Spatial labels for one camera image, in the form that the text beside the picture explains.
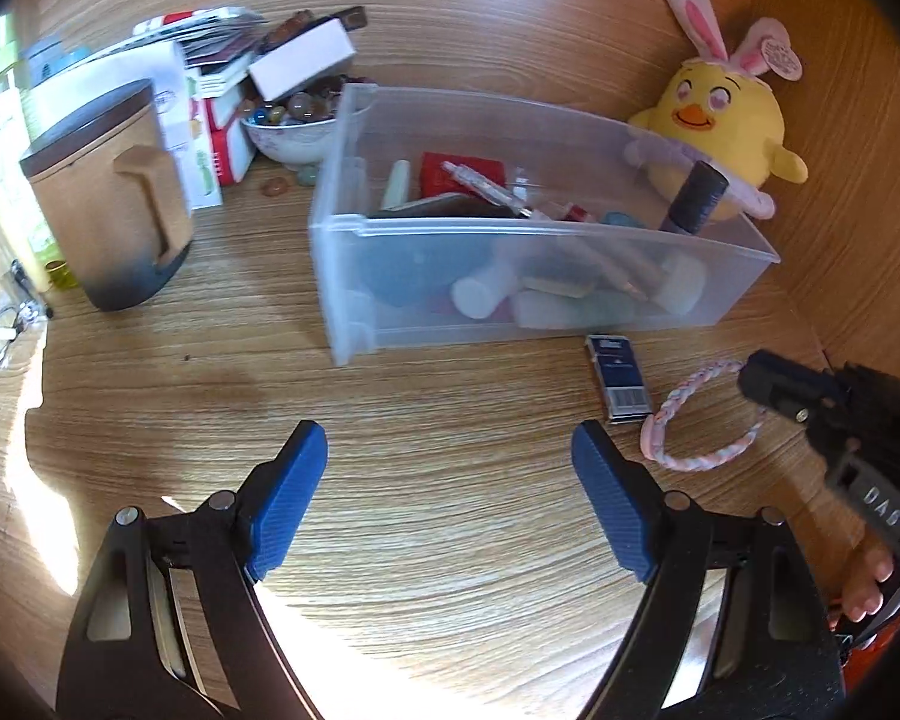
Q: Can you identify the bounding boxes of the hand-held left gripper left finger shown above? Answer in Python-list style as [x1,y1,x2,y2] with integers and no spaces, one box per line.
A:
[56,420,329,720]

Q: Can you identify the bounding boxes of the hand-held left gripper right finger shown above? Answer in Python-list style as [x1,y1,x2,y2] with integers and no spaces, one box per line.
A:
[572,420,848,720]

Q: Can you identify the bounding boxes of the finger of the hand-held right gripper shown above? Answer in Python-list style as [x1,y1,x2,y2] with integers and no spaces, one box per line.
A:
[737,349,852,428]

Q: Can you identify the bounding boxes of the pink white braided hair tie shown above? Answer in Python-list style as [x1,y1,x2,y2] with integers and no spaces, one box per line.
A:
[640,360,770,473]

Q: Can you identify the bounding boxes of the small dark blue box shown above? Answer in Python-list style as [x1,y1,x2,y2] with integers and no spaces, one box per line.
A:
[585,334,648,423]

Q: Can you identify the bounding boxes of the wide mint tube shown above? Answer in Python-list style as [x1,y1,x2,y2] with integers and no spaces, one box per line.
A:
[514,289,638,331]

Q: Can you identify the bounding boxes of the black pump bottle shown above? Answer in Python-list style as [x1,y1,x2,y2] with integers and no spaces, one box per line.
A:
[656,161,728,235]

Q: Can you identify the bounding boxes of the clear plastic bin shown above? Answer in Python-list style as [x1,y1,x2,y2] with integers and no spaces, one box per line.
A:
[307,84,781,367]

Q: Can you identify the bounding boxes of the cream tube red cap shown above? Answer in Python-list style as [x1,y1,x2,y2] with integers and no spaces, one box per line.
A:
[562,201,650,299]

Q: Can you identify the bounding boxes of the slim mint tube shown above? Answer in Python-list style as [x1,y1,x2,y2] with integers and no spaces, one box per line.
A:
[379,159,413,211]

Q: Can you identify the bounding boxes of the red foil packet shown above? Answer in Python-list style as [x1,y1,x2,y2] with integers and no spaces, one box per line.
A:
[418,152,507,200]

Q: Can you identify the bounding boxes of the person's right hand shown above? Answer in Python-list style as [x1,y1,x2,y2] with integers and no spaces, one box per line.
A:
[825,540,900,631]

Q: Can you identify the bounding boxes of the yellow chick plush bunny ears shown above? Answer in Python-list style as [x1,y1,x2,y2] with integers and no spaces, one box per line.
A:
[622,0,809,220]

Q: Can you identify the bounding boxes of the black pen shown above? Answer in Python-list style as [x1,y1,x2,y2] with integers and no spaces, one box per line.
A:
[11,259,53,320]

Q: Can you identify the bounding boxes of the brown lidded mug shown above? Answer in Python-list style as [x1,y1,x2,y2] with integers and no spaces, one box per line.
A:
[19,79,194,314]

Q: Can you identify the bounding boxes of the red white carton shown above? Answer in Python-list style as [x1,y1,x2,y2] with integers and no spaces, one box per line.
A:
[187,75,260,188]

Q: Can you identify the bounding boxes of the white rectangular box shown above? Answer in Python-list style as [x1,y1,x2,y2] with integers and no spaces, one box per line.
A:
[247,17,357,102]

